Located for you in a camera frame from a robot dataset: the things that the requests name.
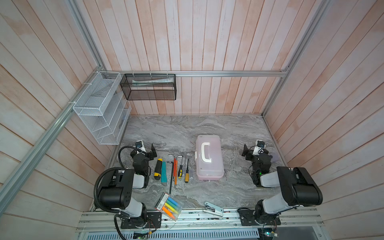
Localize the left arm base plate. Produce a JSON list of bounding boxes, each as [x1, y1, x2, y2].
[[121, 212, 162, 230]]

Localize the aluminium mounting rail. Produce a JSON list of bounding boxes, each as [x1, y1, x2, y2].
[[76, 207, 325, 233]]

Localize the grey purple cloth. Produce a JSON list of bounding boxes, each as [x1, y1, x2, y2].
[[269, 152, 281, 163]]

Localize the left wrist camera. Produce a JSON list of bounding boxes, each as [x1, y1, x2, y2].
[[135, 140, 147, 153]]

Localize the white stapler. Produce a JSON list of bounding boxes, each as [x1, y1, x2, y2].
[[203, 202, 224, 217]]

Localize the black hex key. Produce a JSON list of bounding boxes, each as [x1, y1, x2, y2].
[[167, 161, 175, 195]]

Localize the highlighter pen pack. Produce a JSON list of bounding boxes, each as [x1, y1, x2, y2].
[[155, 193, 183, 222]]

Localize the black corrugated cable conduit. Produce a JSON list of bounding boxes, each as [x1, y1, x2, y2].
[[93, 145, 148, 214]]

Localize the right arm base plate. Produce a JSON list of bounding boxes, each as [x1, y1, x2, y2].
[[237, 208, 281, 226]]

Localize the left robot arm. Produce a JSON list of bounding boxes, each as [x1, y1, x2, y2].
[[94, 145, 157, 222]]

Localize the teal utility knife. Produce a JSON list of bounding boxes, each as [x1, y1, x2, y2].
[[161, 161, 167, 186]]

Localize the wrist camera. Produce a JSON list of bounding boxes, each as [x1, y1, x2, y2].
[[135, 140, 147, 153], [253, 140, 265, 156]]

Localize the orange handled screwdriver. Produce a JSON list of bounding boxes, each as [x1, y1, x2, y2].
[[185, 159, 190, 183]]

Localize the white wire mesh shelf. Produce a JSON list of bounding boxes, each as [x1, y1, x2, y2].
[[73, 72, 132, 145]]

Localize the orange handled hex key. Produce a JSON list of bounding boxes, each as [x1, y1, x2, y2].
[[177, 156, 184, 170]]

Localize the black yellow screwdriver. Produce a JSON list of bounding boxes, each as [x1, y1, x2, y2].
[[178, 156, 185, 179]]

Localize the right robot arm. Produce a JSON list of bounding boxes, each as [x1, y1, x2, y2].
[[242, 141, 323, 225]]

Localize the pink plastic tool box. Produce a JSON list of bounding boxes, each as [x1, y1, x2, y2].
[[195, 135, 225, 181]]

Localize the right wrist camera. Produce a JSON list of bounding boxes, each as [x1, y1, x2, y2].
[[253, 140, 265, 156]]

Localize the black yellow utility knife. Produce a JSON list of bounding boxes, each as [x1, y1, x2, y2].
[[154, 159, 163, 180]]

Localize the black mesh basket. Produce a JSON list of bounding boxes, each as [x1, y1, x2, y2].
[[120, 73, 177, 101]]

